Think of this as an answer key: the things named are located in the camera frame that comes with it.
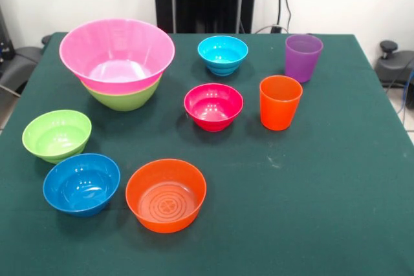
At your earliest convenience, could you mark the orange cup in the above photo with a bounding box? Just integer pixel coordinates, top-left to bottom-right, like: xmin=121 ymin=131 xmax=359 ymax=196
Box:
xmin=259 ymin=75 xmax=303 ymax=132

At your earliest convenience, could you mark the small green bowl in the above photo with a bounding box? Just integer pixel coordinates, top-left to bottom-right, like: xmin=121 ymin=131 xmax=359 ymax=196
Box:
xmin=21 ymin=109 xmax=93 ymax=165

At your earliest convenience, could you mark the small light blue footed bowl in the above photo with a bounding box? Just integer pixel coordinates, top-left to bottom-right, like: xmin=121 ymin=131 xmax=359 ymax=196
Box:
xmin=197 ymin=35 xmax=249 ymax=77

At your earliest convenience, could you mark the black and grey equipment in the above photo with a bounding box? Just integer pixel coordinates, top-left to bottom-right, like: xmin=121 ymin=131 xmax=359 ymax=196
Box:
xmin=0 ymin=4 xmax=45 ymax=96

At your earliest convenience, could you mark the dark blue bowl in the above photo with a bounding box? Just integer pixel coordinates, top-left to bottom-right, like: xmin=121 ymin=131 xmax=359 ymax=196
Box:
xmin=42 ymin=153 xmax=121 ymax=218

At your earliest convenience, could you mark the orange bowl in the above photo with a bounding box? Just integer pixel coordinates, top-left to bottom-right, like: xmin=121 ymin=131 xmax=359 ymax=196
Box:
xmin=125 ymin=158 xmax=208 ymax=234

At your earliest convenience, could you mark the large pink bowl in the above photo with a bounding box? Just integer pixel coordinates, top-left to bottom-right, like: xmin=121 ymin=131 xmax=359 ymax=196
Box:
xmin=59 ymin=18 xmax=176 ymax=95

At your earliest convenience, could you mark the large green bowl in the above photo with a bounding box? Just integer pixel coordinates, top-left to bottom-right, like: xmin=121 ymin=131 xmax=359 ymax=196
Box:
xmin=80 ymin=74 xmax=162 ymax=112

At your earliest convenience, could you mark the purple cup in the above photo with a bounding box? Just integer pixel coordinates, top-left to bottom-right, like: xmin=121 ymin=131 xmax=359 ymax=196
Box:
xmin=284 ymin=34 xmax=324 ymax=83

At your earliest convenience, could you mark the dark green tablecloth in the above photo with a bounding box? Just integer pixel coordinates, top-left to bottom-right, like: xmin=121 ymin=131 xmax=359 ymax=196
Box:
xmin=0 ymin=32 xmax=414 ymax=276

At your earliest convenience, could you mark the small red bowl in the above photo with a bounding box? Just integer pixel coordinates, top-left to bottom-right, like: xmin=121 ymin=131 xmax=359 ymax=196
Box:
xmin=183 ymin=83 xmax=245 ymax=133

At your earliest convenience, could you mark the black equipment with knob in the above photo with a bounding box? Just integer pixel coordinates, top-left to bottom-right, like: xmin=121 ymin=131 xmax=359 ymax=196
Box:
xmin=375 ymin=40 xmax=414 ymax=111

